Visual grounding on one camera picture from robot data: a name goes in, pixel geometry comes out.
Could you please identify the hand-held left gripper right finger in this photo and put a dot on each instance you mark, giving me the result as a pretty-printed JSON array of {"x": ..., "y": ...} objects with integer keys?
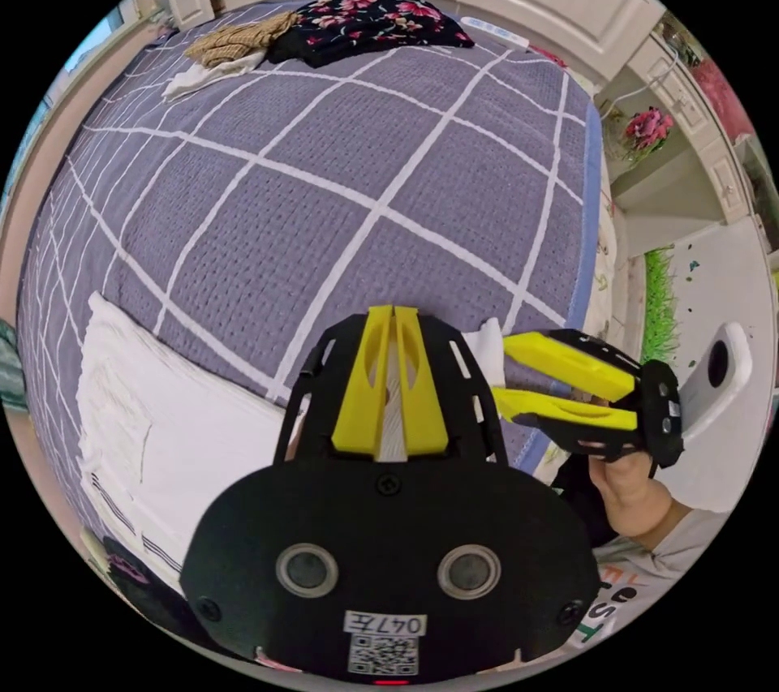
[{"x": 426, "y": 418}]

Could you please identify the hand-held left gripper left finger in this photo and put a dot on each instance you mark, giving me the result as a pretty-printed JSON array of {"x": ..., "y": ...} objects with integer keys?
[{"x": 359, "y": 400}]

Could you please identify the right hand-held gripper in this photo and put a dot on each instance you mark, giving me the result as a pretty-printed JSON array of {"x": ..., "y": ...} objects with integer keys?
[{"x": 660, "y": 412}]

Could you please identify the white short sleeve shirt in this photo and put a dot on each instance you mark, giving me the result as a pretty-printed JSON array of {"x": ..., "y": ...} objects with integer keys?
[{"x": 201, "y": 436}]

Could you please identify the person's right forearm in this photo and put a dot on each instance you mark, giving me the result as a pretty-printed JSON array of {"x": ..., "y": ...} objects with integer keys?
[{"x": 694, "y": 528}]

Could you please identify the person's right hand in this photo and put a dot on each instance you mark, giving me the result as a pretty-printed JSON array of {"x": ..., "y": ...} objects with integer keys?
[{"x": 633, "y": 497}]

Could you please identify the bed with purple checked quilt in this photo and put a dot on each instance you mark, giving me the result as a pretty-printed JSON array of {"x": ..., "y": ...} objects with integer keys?
[{"x": 316, "y": 205}]

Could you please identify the person's body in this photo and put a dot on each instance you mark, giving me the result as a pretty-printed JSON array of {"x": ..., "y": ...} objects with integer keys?
[{"x": 633, "y": 588}]

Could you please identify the white shelf unit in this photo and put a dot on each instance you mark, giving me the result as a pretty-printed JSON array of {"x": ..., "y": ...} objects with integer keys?
[{"x": 681, "y": 169}]

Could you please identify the pink artificial flowers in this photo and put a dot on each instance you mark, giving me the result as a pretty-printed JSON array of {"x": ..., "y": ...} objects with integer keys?
[{"x": 646, "y": 129}]

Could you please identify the white remote control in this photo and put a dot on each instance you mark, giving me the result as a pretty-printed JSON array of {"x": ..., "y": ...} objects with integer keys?
[{"x": 496, "y": 32}]

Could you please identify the pile of clothes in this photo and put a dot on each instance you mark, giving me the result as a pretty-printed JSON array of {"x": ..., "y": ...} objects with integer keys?
[{"x": 353, "y": 26}]

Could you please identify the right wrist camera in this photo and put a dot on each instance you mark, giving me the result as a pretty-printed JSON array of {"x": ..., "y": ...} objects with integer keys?
[{"x": 721, "y": 375}]

